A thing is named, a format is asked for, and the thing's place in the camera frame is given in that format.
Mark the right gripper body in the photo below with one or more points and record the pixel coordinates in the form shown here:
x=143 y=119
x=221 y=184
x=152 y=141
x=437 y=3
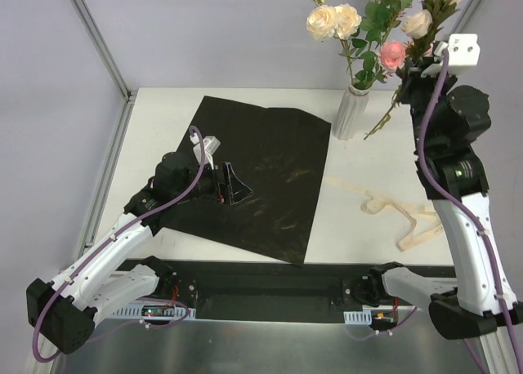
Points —
x=414 y=82

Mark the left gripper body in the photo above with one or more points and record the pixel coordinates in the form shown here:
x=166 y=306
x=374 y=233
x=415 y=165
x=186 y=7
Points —
x=221 y=182

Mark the pink rose stem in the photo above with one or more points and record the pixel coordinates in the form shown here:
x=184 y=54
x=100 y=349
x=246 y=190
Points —
x=401 y=6
x=379 y=66

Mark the black wrapping paper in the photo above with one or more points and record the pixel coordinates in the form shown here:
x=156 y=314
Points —
x=280 y=154

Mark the pink white flower bouquet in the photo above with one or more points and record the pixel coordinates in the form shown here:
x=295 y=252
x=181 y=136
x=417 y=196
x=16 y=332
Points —
x=421 y=23

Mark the cream rose stem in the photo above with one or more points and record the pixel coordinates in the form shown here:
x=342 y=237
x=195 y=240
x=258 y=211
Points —
x=341 y=22

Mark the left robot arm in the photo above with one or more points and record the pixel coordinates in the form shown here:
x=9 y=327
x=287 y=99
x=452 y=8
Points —
x=67 y=309

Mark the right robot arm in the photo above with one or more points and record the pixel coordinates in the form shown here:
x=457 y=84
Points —
x=447 y=119

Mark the white ribbed vase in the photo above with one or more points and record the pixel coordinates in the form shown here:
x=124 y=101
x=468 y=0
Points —
x=350 y=113

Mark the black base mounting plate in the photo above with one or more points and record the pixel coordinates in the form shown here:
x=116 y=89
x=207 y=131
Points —
x=272 y=292

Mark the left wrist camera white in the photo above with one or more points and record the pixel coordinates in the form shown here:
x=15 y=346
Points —
x=210 y=144

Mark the right aluminium frame post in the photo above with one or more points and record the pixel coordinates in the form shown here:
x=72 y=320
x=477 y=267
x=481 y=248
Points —
x=465 y=16

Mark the aluminium frame post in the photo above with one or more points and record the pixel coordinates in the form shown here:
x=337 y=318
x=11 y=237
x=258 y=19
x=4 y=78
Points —
x=101 y=47
x=465 y=16

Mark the left white cable duct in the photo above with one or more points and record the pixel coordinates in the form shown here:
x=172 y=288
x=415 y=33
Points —
x=153 y=312

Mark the white cable duct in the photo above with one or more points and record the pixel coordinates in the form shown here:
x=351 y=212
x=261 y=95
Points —
x=369 y=316
x=153 y=312

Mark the right white cable duct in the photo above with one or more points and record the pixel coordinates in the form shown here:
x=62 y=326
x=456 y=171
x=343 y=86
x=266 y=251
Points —
x=369 y=316

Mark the left aluminium frame post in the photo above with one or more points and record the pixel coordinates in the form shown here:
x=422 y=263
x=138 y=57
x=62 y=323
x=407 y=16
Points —
x=101 y=47

